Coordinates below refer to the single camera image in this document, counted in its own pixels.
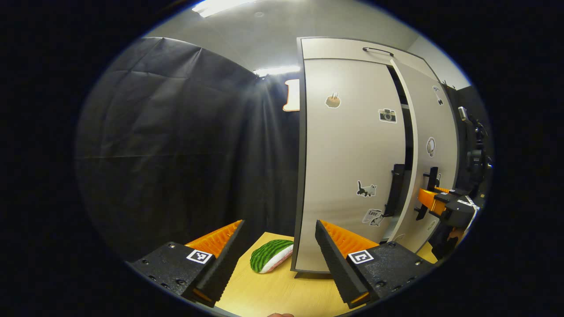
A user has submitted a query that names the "white cabinet drawer front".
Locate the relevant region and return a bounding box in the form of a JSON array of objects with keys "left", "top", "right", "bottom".
[{"left": 301, "top": 37, "right": 441, "bottom": 82}]

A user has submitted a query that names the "ceiling light panel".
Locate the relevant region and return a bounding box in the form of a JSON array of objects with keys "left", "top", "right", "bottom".
[{"left": 192, "top": 0, "right": 260, "bottom": 18}]

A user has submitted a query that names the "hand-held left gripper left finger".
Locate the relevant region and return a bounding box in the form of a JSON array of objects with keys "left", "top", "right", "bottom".
[{"left": 128, "top": 219, "right": 246, "bottom": 308}]

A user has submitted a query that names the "black door handle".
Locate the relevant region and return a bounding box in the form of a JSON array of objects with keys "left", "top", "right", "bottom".
[
  {"left": 414, "top": 166, "right": 441, "bottom": 221},
  {"left": 382, "top": 164, "right": 406, "bottom": 217}
]

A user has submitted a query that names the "white double-door shoe cabinet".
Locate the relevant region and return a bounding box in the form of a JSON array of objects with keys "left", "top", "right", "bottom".
[{"left": 291, "top": 37, "right": 461, "bottom": 279}]

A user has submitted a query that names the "white cabinet door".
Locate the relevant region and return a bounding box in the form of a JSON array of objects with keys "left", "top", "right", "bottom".
[
  {"left": 390, "top": 59, "right": 460, "bottom": 254},
  {"left": 293, "top": 59, "right": 407, "bottom": 273}
]

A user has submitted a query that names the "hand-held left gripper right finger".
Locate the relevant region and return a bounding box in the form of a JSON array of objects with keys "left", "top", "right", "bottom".
[{"left": 315, "top": 219, "right": 434, "bottom": 309}]

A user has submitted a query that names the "watermelon slice plush toy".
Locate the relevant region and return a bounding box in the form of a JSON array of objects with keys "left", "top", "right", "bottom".
[{"left": 250, "top": 240, "right": 294, "bottom": 274}]

